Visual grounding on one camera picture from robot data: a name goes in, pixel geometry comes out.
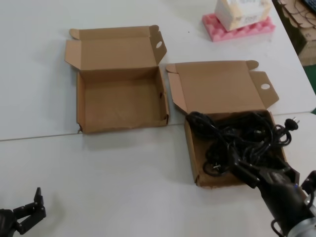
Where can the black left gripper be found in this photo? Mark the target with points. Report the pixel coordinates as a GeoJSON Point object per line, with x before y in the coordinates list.
{"type": "Point", "coordinates": [5, 219]}

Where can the white paper box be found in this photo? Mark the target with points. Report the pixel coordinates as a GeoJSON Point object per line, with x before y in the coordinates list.
{"type": "Point", "coordinates": [234, 12]}

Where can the pink foam pad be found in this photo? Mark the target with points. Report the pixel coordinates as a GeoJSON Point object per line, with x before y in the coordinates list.
{"type": "Point", "coordinates": [222, 32]}

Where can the stack of flat cardboard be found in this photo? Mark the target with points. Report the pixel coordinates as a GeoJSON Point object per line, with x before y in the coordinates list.
{"type": "Point", "coordinates": [296, 12]}

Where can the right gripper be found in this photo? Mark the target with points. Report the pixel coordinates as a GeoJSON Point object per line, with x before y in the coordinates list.
{"type": "Point", "coordinates": [284, 195]}

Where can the brown cardboard carton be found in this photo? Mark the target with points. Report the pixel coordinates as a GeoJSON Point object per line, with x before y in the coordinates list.
{"type": "Point", "coordinates": [308, 42]}

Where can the empty brown cardboard box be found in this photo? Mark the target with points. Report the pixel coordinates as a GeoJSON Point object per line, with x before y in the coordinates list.
{"type": "Point", "coordinates": [118, 103]}

